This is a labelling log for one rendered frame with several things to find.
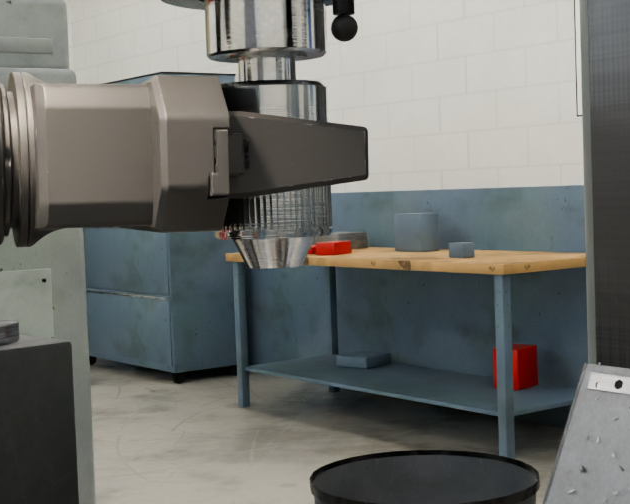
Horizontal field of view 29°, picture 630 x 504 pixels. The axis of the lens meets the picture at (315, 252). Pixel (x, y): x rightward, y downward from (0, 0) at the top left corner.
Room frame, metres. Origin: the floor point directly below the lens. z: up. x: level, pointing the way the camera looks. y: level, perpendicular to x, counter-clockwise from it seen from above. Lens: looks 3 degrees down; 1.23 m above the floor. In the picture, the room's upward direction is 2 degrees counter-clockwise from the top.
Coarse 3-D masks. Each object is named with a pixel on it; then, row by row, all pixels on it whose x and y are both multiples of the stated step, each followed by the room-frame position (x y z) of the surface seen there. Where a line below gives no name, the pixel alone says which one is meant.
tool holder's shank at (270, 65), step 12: (228, 60) 0.48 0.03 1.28; (240, 60) 0.48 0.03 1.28; (252, 60) 0.47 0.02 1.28; (264, 60) 0.47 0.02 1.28; (276, 60) 0.47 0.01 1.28; (288, 60) 0.47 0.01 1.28; (300, 60) 0.49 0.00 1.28; (240, 72) 0.47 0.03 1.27; (252, 72) 0.47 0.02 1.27; (264, 72) 0.47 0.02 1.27; (276, 72) 0.47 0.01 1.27; (288, 72) 0.47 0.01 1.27
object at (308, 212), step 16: (256, 112) 0.45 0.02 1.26; (272, 112) 0.45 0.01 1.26; (288, 112) 0.46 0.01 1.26; (304, 112) 0.46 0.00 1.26; (320, 112) 0.47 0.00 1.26; (288, 192) 0.46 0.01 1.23; (304, 192) 0.46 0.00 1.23; (320, 192) 0.46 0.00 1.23; (240, 208) 0.46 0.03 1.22; (256, 208) 0.46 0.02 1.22; (272, 208) 0.45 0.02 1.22; (288, 208) 0.46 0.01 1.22; (304, 208) 0.46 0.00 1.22; (320, 208) 0.46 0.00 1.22; (224, 224) 0.46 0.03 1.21; (240, 224) 0.46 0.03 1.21; (256, 224) 0.45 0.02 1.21; (272, 224) 0.45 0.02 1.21; (288, 224) 0.46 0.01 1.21; (304, 224) 0.46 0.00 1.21; (320, 224) 0.46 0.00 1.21
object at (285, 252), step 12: (240, 240) 0.47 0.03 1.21; (252, 240) 0.46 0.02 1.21; (264, 240) 0.46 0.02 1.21; (276, 240) 0.46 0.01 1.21; (288, 240) 0.46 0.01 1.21; (300, 240) 0.47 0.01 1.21; (312, 240) 0.47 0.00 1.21; (240, 252) 0.47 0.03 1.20; (252, 252) 0.47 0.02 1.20; (264, 252) 0.46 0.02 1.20; (276, 252) 0.46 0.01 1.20; (288, 252) 0.47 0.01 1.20; (300, 252) 0.47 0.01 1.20; (252, 264) 0.47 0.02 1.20; (264, 264) 0.47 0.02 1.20; (276, 264) 0.47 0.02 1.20; (288, 264) 0.47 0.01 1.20; (300, 264) 0.47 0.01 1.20
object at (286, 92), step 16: (256, 80) 0.46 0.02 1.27; (272, 80) 0.46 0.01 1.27; (288, 80) 0.46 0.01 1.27; (304, 80) 0.46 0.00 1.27; (224, 96) 0.46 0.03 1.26; (240, 96) 0.46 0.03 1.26; (256, 96) 0.45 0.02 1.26; (272, 96) 0.45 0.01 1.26; (288, 96) 0.46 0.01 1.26; (304, 96) 0.46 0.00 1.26; (320, 96) 0.47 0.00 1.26
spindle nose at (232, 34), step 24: (216, 0) 0.46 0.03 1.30; (240, 0) 0.46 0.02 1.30; (264, 0) 0.45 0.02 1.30; (288, 0) 0.46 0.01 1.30; (312, 0) 0.46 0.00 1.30; (216, 24) 0.46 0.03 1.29; (240, 24) 0.46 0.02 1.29; (264, 24) 0.45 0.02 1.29; (288, 24) 0.46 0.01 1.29; (312, 24) 0.46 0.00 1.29; (216, 48) 0.46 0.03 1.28; (240, 48) 0.46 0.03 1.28; (264, 48) 0.45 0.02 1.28; (288, 48) 0.46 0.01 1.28; (312, 48) 0.46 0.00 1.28
